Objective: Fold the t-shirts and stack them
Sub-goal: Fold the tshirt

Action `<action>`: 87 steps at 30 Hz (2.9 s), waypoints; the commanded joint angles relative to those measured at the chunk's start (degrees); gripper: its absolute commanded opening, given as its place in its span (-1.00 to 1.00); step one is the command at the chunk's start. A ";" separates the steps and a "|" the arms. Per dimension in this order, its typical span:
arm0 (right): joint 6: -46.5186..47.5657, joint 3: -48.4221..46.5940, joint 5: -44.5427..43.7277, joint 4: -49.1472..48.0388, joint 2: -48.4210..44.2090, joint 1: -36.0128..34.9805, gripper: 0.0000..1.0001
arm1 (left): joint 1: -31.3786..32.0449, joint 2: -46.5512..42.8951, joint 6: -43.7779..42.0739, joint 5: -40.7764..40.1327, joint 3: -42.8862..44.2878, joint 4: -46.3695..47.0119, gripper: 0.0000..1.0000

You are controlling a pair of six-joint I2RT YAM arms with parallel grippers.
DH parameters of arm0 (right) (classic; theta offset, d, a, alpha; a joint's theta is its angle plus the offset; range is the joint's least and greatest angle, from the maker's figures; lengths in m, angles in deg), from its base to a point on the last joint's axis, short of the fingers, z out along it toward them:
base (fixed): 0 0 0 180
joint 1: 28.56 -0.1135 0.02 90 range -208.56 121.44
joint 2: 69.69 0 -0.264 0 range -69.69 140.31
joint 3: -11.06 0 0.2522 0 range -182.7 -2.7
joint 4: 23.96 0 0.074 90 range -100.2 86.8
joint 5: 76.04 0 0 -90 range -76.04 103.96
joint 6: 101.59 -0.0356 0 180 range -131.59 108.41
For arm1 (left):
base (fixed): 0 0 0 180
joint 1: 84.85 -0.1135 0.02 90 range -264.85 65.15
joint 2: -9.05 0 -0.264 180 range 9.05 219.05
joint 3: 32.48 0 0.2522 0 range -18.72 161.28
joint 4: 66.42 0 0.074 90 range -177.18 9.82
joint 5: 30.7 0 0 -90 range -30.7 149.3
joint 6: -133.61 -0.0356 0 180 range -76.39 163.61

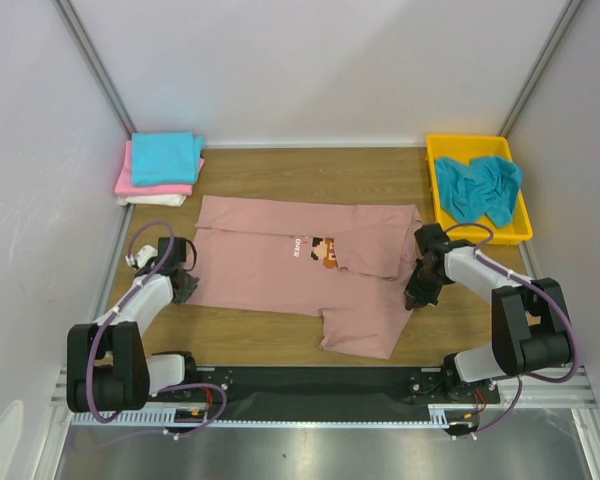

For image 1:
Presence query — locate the folded pink t shirt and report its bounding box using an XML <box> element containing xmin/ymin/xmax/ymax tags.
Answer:
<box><xmin>114</xmin><ymin>141</ymin><xmax>194</xmax><ymax>195</ymax></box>

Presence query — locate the dusty pink t shirt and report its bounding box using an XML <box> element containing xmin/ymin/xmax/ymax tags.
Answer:
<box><xmin>189</xmin><ymin>196</ymin><xmax>422</xmax><ymax>359</ymax></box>

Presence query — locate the folded white t shirt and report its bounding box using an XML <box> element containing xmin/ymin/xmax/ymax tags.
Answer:
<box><xmin>117</xmin><ymin>194</ymin><xmax>187</xmax><ymax>207</ymax></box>

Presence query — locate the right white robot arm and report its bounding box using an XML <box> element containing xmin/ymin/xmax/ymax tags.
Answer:
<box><xmin>404</xmin><ymin>223</ymin><xmax>581</xmax><ymax>402</ymax></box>

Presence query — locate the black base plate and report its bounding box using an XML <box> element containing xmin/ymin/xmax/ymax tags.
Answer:
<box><xmin>197</xmin><ymin>366</ymin><xmax>500</xmax><ymax>423</ymax></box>

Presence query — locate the teal crumpled t shirt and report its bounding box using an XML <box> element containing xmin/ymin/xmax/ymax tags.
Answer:
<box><xmin>434</xmin><ymin>156</ymin><xmax>523</xmax><ymax>228</ymax></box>

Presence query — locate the aluminium frame rail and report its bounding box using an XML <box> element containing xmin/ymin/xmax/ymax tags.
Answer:
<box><xmin>51</xmin><ymin>0</ymin><xmax>136</xmax><ymax>138</ymax></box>

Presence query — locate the yellow plastic bin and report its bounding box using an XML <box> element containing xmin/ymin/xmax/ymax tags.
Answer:
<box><xmin>426</xmin><ymin>134</ymin><xmax>533</xmax><ymax>245</ymax></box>

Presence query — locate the folded teal t shirt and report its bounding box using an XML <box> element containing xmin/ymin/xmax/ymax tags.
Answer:
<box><xmin>131</xmin><ymin>132</ymin><xmax>205</xmax><ymax>187</ymax></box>

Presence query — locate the grey slotted cable duct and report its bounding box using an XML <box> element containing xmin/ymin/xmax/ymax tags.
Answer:
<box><xmin>71</xmin><ymin>404</ymin><xmax>209</xmax><ymax>428</ymax></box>

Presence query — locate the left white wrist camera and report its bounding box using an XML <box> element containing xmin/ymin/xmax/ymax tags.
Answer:
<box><xmin>125</xmin><ymin>245</ymin><xmax>157</xmax><ymax>270</ymax></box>

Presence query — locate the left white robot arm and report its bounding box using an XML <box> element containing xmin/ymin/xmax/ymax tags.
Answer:
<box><xmin>66</xmin><ymin>237</ymin><xmax>200</xmax><ymax>423</ymax></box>

